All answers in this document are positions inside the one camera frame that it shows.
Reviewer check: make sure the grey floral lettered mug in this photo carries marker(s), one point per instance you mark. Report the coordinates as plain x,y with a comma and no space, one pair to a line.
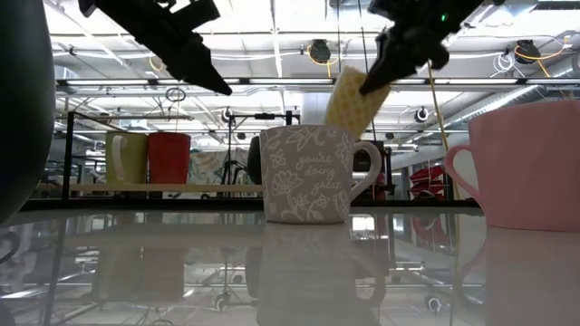
308,181

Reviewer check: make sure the floral cloth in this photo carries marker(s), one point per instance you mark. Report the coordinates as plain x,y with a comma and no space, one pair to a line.
204,167

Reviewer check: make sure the pink mug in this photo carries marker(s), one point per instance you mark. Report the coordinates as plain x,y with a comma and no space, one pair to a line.
530,167

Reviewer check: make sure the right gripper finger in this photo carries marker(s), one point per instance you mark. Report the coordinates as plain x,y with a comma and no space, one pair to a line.
383,45
394,63

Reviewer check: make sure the black monitor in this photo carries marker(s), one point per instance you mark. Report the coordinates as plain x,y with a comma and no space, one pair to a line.
362,159

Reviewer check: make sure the yellow polka dot mug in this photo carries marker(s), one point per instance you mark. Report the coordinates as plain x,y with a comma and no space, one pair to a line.
349,104

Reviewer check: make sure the black metal shelf frame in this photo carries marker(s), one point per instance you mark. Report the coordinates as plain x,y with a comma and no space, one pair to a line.
67,158

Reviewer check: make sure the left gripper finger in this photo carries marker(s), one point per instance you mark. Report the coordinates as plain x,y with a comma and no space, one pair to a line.
199,68

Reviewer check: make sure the red storage bins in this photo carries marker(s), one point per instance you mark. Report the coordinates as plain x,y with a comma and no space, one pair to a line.
428,174

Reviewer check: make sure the black tripod stand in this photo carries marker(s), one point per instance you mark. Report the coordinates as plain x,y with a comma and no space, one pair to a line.
229,145

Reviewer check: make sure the black mug with red inside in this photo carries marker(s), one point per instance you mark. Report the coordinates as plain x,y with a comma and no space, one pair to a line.
22,113

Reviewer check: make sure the olive green mug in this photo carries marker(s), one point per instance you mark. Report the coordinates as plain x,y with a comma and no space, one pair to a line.
133,158

